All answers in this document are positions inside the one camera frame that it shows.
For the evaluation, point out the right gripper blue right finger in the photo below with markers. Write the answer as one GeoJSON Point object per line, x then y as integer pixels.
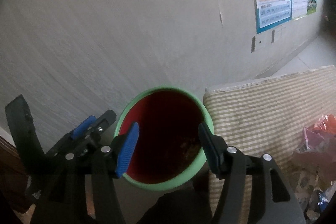
{"type": "Point", "coordinates": [213, 148]}

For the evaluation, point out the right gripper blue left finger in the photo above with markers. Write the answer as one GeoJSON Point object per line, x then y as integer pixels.
{"type": "Point", "coordinates": [126, 149]}

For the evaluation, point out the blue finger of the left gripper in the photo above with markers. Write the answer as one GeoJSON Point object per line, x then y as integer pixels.
{"type": "Point", "coordinates": [83, 126]}

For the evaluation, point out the purple snack wrapper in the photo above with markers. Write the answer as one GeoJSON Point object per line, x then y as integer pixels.
{"type": "Point", "coordinates": [316, 153]}

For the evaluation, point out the blue snack wrapper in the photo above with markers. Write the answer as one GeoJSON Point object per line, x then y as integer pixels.
{"type": "Point", "coordinates": [319, 201]}

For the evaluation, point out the green rimmed red trash bin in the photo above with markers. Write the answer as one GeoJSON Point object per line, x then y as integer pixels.
{"type": "Point", "coordinates": [168, 152]}

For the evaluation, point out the beige striped table mat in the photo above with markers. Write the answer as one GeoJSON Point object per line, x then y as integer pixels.
{"type": "Point", "coordinates": [261, 125]}

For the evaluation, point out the orange plastic wrapper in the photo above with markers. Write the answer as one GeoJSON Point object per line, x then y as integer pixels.
{"type": "Point", "coordinates": [327, 123]}

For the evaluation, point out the white wall socket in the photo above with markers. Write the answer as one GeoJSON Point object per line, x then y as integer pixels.
{"type": "Point", "coordinates": [257, 43]}

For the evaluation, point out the white wall switch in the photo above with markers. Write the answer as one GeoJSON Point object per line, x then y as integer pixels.
{"type": "Point", "coordinates": [276, 34]}

